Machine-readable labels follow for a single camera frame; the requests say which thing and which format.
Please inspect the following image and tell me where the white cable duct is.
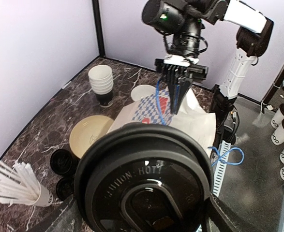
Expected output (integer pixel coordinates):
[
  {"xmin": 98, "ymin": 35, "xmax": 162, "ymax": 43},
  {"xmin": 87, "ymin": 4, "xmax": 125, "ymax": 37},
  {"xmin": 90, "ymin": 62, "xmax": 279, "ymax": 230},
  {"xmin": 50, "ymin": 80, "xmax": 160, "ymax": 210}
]
[{"xmin": 212, "ymin": 140, "xmax": 231, "ymax": 197}]

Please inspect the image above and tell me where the white cup holding straws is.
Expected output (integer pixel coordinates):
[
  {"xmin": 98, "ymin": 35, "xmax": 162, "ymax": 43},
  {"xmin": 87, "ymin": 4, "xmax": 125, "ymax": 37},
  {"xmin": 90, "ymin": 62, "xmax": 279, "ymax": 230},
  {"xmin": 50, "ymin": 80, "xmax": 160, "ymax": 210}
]
[{"xmin": 33, "ymin": 183, "xmax": 54, "ymax": 207}]

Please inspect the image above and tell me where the stack of paper cups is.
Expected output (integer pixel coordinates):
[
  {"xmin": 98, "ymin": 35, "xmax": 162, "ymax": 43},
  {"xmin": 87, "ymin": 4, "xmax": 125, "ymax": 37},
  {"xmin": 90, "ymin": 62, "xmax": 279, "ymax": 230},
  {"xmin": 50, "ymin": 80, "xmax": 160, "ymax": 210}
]
[{"xmin": 88, "ymin": 65, "xmax": 114, "ymax": 108}]

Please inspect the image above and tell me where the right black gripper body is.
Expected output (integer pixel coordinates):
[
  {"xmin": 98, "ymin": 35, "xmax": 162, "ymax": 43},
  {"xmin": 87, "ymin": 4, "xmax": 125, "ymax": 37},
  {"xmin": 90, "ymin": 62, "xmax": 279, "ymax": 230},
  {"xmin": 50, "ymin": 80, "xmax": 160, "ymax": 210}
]
[{"xmin": 182, "ymin": 65, "xmax": 209, "ymax": 84}]

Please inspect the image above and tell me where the black cup lid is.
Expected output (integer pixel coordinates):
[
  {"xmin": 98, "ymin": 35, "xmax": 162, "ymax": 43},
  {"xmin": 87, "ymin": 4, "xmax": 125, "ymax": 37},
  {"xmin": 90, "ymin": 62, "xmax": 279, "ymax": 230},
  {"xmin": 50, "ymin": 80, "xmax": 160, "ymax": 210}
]
[{"xmin": 74, "ymin": 123, "xmax": 213, "ymax": 232}]

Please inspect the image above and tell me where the white ceramic bowl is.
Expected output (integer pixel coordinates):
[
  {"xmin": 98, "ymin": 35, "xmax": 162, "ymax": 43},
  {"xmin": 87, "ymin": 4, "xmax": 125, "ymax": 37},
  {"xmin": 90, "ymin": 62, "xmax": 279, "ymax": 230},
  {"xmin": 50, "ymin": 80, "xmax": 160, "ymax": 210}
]
[{"xmin": 131, "ymin": 85, "xmax": 156, "ymax": 102}]

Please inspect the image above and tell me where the left black frame post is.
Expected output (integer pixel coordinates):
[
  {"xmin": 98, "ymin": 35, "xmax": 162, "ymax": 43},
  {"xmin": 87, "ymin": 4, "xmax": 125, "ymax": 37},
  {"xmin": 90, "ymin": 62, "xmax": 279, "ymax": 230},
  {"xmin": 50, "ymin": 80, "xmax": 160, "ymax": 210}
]
[{"xmin": 92, "ymin": 0, "xmax": 106, "ymax": 58}]

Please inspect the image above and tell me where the blue checkered paper bag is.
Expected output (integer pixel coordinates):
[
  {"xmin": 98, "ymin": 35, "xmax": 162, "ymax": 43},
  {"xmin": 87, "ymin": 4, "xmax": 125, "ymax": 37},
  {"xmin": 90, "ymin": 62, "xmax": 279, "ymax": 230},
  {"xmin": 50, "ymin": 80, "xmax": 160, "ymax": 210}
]
[{"xmin": 106, "ymin": 79, "xmax": 244, "ymax": 167}]

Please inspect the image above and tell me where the wrapped white straws bundle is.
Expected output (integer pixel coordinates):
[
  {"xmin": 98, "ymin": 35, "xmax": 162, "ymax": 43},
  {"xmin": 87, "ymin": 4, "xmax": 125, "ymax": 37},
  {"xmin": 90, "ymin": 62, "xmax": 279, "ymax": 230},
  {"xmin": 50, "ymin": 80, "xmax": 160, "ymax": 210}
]
[{"xmin": 0, "ymin": 160, "xmax": 41, "ymax": 205}]

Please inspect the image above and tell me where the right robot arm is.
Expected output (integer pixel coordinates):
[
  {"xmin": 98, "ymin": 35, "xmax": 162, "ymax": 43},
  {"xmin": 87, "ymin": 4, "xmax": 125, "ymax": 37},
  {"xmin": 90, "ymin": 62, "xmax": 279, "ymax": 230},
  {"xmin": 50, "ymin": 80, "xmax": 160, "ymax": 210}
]
[{"xmin": 142, "ymin": 0, "xmax": 274, "ymax": 145}]

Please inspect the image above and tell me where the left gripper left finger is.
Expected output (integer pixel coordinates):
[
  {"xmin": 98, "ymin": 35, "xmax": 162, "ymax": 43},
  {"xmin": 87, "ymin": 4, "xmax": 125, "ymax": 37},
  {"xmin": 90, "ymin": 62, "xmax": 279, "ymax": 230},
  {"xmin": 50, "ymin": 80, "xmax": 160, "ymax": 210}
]
[{"xmin": 39, "ymin": 195, "xmax": 82, "ymax": 232}]

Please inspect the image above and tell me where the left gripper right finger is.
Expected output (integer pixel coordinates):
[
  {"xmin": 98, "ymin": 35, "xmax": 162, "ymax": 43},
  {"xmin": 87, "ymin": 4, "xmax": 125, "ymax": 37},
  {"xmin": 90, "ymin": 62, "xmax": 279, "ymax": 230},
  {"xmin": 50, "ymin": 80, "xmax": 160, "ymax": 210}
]
[{"xmin": 202, "ymin": 193, "xmax": 240, "ymax": 232}]

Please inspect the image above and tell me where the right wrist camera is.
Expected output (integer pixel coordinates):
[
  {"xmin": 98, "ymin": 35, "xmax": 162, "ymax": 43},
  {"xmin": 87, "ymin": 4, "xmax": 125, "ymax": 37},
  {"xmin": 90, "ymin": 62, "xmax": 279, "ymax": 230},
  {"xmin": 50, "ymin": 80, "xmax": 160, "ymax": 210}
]
[{"xmin": 154, "ymin": 54, "xmax": 199, "ymax": 83}]

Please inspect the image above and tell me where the stack of black lids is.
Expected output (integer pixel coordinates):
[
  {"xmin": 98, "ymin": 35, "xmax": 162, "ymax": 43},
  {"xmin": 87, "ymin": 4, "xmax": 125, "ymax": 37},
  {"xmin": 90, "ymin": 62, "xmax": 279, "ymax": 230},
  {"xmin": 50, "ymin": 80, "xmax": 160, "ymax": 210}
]
[{"xmin": 50, "ymin": 149, "xmax": 75, "ymax": 176}]

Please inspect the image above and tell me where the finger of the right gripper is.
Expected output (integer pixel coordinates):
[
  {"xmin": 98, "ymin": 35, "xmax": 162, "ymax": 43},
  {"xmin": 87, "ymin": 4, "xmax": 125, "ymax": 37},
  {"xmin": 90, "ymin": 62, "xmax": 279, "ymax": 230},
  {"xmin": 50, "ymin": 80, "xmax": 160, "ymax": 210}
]
[
  {"xmin": 175, "ymin": 78, "xmax": 192, "ymax": 114},
  {"xmin": 168, "ymin": 77, "xmax": 180, "ymax": 115}
]

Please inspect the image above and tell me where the cream round plate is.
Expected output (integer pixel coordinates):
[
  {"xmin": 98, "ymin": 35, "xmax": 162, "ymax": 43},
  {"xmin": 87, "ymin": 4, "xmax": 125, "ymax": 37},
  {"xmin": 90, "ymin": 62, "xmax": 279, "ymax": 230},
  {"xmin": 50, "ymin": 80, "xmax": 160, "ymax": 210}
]
[{"xmin": 69, "ymin": 115, "xmax": 114, "ymax": 159}]

